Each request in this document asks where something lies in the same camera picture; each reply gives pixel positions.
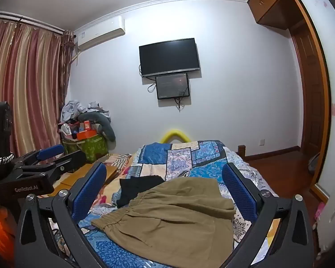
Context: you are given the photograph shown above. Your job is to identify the wooden overhead cabinet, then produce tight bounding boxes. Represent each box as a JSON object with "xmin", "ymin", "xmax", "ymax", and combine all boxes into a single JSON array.
[{"xmin": 247, "ymin": 0, "xmax": 299, "ymax": 30}]

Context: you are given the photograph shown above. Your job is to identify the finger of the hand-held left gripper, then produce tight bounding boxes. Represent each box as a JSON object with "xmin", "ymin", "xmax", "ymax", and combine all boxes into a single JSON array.
[
  {"xmin": 17, "ymin": 150, "xmax": 88, "ymax": 186},
  {"xmin": 14, "ymin": 144, "xmax": 65, "ymax": 168}
]

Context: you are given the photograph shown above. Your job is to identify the small black wall monitor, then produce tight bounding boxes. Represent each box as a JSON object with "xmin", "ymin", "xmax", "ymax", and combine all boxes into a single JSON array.
[{"xmin": 155, "ymin": 73, "xmax": 191, "ymax": 100}]

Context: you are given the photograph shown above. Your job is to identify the blue patchwork blanket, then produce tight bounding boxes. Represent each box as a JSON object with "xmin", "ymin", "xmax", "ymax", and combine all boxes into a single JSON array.
[{"xmin": 81, "ymin": 140, "xmax": 280, "ymax": 268}]

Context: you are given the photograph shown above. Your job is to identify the person's left hand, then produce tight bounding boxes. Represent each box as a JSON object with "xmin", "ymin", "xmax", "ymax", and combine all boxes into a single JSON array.
[{"xmin": 0, "ymin": 204, "xmax": 20, "ymax": 268}]

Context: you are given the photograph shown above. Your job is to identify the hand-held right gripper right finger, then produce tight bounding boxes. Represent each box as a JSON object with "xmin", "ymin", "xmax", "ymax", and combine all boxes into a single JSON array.
[{"xmin": 221, "ymin": 162, "xmax": 316, "ymax": 268}]

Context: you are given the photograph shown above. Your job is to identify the striped pink curtain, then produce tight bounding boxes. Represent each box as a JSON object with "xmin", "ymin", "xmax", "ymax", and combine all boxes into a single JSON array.
[{"xmin": 0, "ymin": 17, "xmax": 76, "ymax": 157}]

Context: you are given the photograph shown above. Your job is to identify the yellow foam tube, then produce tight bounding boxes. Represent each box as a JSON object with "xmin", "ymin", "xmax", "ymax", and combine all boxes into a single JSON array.
[{"xmin": 160, "ymin": 128, "xmax": 192, "ymax": 144}]

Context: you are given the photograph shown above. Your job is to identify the green patterned bag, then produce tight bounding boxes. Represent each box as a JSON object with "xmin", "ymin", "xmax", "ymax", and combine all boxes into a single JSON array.
[{"xmin": 62, "ymin": 133, "xmax": 110, "ymax": 163}]

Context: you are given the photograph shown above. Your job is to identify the grey bag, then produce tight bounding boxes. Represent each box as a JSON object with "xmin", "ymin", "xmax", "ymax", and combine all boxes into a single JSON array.
[{"xmin": 307, "ymin": 153, "xmax": 320, "ymax": 174}]

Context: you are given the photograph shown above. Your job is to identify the grey plush pillow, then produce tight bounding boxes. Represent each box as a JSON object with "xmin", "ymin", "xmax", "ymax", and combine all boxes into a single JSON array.
[{"xmin": 78, "ymin": 111, "xmax": 117, "ymax": 143}]

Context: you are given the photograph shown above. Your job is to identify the pink object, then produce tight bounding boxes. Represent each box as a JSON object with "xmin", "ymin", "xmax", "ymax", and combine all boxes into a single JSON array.
[{"xmin": 313, "ymin": 202, "xmax": 326, "ymax": 224}]

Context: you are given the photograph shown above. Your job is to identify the orange box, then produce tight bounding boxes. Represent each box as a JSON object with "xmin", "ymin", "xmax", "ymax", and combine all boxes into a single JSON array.
[{"xmin": 75, "ymin": 129, "xmax": 98, "ymax": 140}]

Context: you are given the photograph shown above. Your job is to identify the khaki pants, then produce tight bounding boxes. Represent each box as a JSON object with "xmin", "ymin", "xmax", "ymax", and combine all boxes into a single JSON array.
[{"xmin": 91, "ymin": 177, "xmax": 236, "ymax": 268}]

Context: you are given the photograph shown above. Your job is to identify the floral bed sheet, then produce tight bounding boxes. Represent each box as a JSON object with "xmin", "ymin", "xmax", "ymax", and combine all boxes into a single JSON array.
[{"xmin": 89, "ymin": 153, "xmax": 134, "ymax": 210}]

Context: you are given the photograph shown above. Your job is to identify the black wall television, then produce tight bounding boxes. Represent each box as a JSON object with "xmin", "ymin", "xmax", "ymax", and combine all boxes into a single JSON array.
[{"xmin": 139, "ymin": 38, "xmax": 201, "ymax": 78}]

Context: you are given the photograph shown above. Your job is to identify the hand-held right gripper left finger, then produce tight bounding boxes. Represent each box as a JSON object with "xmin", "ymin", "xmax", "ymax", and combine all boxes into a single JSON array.
[{"xmin": 14, "ymin": 162, "xmax": 108, "ymax": 268}]

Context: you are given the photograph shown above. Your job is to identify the black cable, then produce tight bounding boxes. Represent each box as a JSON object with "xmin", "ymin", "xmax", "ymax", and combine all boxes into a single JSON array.
[
  {"xmin": 140, "ymin": 64, "xmax": 157, "ymax": 93},
  {"xmin": 174, "ymin": 85, "xmax": 191, "ymax": 113}
]

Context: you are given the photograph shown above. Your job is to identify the black garment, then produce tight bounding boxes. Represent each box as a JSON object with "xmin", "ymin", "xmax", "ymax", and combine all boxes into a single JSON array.
[{"xmin": 116, "ymin": 174, "xmax": 166, "ymax": 208}]

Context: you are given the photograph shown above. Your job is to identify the white air conditioner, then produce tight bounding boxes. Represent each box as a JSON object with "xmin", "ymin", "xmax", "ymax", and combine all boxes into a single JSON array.
[{"xmin": 75, "ymin": 15, "xmax": 126, "ymax": 52}]

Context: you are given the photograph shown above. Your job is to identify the brown wooden door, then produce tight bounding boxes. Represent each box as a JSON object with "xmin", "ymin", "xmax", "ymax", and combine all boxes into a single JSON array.
[{"xmin": 291, "ymin": 24, "xmax": 324, "ymax": 157}]

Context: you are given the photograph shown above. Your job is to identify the pile of grey clothes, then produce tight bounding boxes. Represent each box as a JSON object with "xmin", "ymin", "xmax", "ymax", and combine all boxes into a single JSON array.
[{"xmin": 60, "ymin": 100, "xmax": 112, "ymax": 126}]

